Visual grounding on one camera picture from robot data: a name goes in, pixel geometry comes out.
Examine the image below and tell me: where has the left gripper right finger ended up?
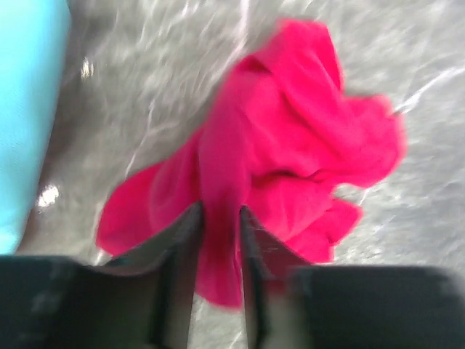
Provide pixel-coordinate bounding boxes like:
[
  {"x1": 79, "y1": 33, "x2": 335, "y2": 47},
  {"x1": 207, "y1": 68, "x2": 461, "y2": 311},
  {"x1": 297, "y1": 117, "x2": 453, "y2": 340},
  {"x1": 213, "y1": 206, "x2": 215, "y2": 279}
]
[{"x1": 240, "y1": 206, "x2": 306, "y2": 348}]

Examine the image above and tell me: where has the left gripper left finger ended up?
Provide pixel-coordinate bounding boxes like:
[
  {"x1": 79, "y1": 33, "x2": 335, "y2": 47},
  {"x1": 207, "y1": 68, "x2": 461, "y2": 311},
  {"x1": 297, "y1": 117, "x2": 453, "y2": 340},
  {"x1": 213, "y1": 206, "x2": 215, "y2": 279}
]
[{"x1": 105, "y1": 201, "x2": 204, "y2": 349}]

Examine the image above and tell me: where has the magenta t shirt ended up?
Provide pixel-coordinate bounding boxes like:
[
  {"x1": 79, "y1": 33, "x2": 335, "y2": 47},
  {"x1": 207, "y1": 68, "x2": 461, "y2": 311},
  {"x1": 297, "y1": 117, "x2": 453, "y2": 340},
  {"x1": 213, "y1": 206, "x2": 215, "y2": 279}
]
[{"x1": 96, "y1": 20, "x2": 406, "y2": 308}]

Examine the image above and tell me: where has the teal green t shirt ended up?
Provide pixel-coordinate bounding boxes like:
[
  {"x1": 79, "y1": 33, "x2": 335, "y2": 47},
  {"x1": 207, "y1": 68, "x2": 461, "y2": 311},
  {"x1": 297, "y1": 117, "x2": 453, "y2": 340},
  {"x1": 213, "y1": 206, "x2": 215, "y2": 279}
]
[{"x1": 1, "y1": 1, "x2": 71, "y2": 254}]

